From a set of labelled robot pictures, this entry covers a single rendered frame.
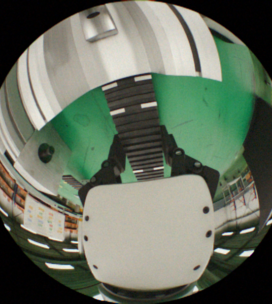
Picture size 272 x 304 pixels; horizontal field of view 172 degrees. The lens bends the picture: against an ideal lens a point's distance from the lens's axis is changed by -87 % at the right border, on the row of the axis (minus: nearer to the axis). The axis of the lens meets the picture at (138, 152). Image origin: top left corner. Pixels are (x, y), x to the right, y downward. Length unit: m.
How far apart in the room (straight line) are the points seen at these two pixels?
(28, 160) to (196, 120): 0.25
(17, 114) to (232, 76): 0.31
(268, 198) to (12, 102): 0.55
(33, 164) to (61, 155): 0.07
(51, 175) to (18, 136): 0.09
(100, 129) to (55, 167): 0.10
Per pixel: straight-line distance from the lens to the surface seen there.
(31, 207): 3.01
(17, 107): 0.18
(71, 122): 0.17
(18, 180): 1.61
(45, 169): 0.17
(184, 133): 0.17
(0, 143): 0.35
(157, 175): 0.18
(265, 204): 0.38
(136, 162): 0.15
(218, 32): 0.17
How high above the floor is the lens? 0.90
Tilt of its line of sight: 43 degrees down
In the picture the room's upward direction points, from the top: 178 degrees clockwise
